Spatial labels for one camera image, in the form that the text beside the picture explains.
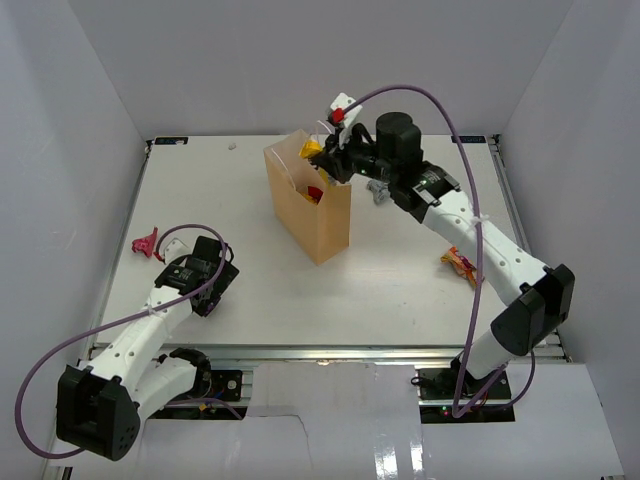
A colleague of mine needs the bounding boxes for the orange fruit candy bag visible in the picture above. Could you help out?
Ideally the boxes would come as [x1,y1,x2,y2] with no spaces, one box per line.
[440,246,477,288]

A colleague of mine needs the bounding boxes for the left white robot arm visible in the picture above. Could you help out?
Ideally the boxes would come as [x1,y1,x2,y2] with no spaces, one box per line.
[56,236,239,461]

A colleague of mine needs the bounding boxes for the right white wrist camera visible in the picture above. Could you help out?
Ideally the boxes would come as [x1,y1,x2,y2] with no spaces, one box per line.
[328,92,362,147]

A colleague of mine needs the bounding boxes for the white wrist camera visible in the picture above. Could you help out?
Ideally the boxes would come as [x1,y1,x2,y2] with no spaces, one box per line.
[154,237,190,264]
[328,92,362,147]

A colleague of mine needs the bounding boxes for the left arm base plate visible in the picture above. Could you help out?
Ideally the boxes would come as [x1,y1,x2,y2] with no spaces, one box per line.
[164,368,245,419]

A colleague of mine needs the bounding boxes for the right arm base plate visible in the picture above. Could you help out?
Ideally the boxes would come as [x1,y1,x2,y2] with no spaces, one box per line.
[411,368,515,425]

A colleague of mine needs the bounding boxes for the small magenta wrapper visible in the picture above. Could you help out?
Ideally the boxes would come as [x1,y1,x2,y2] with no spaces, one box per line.
[131,227,158,258]

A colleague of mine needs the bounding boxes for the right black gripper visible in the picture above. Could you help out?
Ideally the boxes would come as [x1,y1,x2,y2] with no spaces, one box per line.
[313,122,398,185]

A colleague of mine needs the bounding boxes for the aluminium front rail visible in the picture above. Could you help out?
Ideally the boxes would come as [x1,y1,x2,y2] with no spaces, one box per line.
[88,344,566,362]

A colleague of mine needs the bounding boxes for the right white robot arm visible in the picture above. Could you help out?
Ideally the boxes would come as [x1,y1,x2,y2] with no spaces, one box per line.
[308,112,575,399]

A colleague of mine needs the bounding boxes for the brown paper bag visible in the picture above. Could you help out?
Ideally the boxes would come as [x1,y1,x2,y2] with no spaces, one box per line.
[263,129,352,265]

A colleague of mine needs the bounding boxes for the pink candy packet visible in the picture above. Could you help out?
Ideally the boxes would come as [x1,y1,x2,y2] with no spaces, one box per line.
[307,186,323,201]

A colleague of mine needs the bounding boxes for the purple M&M's packet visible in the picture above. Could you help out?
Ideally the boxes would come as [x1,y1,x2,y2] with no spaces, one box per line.
[202,298,220,317]

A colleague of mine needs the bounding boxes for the silver crumpled wrapper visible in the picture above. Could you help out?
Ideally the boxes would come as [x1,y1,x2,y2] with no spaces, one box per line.
[366,179,391,205]

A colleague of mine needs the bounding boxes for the large orange snack bag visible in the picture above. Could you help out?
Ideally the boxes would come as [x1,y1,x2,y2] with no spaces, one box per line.
[298,185,323,205]

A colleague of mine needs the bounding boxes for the yellow snack bar wrapper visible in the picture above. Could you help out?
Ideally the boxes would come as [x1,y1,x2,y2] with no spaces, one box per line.
[299,139,335,186]

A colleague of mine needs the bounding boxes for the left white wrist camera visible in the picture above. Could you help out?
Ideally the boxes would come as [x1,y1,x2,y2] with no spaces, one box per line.
[154,237,190,264]

